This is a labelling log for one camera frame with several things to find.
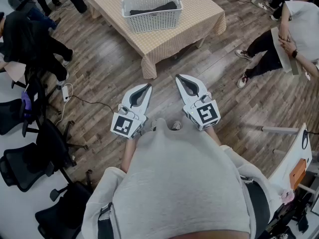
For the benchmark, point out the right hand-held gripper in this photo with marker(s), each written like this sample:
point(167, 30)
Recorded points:
point(207, 113)

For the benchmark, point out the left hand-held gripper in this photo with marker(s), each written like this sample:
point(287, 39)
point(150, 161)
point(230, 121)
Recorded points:
point(124, 127)

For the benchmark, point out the white plastic laundry basket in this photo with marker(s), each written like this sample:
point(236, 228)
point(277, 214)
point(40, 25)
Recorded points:
point(152, 22)

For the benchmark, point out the black clothes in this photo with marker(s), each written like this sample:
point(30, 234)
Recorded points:
point(154, 10)

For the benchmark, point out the person's right forearm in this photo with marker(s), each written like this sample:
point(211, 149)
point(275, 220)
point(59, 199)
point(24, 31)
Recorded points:
point(213, 137)

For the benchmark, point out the person's left shoe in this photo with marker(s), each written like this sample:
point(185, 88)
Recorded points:
point(153, 124)

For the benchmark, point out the person's shoe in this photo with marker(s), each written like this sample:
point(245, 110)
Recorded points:
point(153, 124)
point(176, 125)

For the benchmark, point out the person's right shoe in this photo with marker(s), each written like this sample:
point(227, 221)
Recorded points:
point(176, 125)

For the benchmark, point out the checkered cloth covered table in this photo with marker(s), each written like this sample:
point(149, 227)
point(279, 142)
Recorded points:
point(174, 41)

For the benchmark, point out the person's grey sweater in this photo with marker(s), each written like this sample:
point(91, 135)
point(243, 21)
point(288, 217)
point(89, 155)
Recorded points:
point(174, 183)

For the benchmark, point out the beige cardboard sheet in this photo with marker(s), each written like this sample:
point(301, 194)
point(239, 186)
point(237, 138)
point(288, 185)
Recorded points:
point(281, 51)

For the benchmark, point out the black mesh office chair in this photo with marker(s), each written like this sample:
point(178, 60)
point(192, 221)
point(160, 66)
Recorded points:
point(64, 215)
point(37, 96)
point(12, 116)
point(25, 168)

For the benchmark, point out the white desk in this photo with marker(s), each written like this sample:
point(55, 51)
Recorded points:
point(286, 163)

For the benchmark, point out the pink fluffy ornament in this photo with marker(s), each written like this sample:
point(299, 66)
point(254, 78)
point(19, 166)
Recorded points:
point(287, 197)

